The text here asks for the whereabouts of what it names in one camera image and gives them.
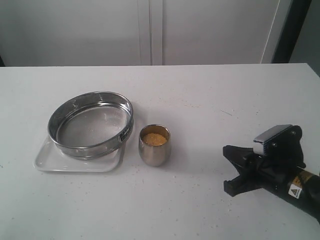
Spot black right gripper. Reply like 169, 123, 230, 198
222, 125, 306, 197

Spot stainless steel cup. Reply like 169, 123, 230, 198
138, 124, 172, 167

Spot yellow millet grains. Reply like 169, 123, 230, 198
142, 133, 167, 147

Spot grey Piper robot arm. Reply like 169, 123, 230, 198
222, 124, 320, 220

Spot round steel mesh sieve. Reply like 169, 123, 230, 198
47, 91, 134, 160

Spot white rectangular tray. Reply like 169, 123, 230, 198
33, 137, 126, 173

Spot white cabinet doors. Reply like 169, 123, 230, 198
0, 0, 292, 67

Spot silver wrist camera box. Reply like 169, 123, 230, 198
252, 124, 293, 156

